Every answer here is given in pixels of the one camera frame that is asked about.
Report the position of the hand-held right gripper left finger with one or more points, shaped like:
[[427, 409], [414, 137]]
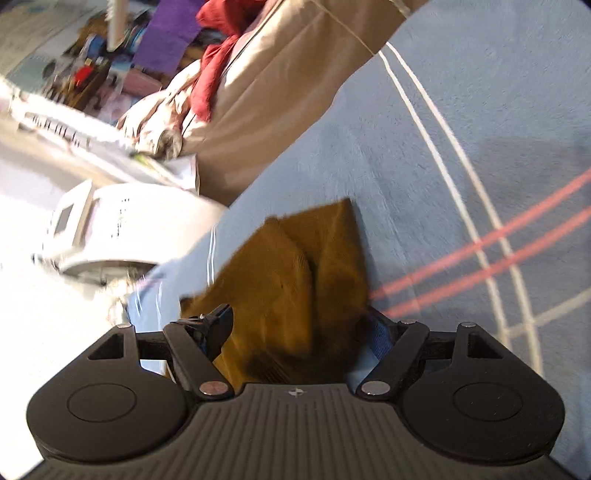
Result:
[[218, 328]]

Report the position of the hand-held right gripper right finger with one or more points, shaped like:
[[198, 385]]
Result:
[[381, 337]]

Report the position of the white patterned cloth pile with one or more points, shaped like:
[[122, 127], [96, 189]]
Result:
[[157, 120]]

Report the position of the white appliance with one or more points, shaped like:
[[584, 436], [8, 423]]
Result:
[[138, 221]]

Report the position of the red garment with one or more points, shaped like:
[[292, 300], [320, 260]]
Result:
[[217, 78]]

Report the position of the light blue striped blanket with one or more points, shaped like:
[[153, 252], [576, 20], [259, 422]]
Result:
[[461, 138]]

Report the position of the purple hanging cloth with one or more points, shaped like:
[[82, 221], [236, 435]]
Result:
[[168, 37]]

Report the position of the beige covered bed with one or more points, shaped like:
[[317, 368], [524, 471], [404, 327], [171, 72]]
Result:
[[277, 106]]

